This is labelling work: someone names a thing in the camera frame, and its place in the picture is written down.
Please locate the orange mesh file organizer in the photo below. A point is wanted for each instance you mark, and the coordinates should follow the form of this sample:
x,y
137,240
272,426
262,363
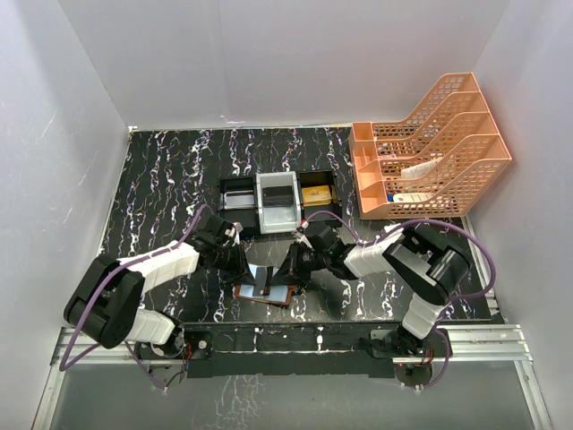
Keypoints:
x,y
453,121

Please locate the black credit card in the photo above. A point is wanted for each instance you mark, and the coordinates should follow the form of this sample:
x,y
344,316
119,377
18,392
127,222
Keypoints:
x,y
277,196

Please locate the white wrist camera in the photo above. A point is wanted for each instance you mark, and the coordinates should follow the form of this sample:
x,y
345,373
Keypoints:
x,y
233,234
299,234

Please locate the silver chip card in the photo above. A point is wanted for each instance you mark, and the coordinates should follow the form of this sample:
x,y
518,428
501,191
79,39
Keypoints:
x,y
262,277

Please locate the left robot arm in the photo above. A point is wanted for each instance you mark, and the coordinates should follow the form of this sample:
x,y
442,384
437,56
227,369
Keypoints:
x,y
106,304

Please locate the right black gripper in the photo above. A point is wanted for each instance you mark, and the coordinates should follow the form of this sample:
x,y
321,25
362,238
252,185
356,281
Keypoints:
x,y
294,261

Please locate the black plastic bin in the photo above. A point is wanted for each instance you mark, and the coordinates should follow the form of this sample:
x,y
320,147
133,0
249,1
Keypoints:
x,y
248,218

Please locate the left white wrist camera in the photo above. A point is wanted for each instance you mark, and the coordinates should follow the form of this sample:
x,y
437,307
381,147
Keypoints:
x,y
233,234

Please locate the white plastic bin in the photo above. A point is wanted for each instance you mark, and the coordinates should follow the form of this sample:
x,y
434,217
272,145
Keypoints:
x,y
278,218

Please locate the white blue item in organizer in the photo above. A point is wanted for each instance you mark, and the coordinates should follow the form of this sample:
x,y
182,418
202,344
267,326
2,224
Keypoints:
x,y
409,197

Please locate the gold credit card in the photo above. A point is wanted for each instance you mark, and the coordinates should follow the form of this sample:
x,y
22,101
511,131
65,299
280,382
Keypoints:
x,y
318,195

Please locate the black bin with gold card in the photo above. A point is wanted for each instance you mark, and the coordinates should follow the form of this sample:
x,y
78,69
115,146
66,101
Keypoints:
x,y
331,214

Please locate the white paper in organizer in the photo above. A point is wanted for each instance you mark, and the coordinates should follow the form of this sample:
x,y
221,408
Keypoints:
x,y
420,169

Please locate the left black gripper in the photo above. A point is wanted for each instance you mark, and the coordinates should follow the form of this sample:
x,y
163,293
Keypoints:
x,y
234,259

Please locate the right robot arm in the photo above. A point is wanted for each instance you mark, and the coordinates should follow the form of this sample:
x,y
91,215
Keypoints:
x,y
429,265

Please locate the white phone box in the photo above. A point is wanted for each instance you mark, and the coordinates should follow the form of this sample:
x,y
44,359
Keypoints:
x,y
392,232

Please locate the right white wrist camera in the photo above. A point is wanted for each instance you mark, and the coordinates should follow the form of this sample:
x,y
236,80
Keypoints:
x,y
299,234

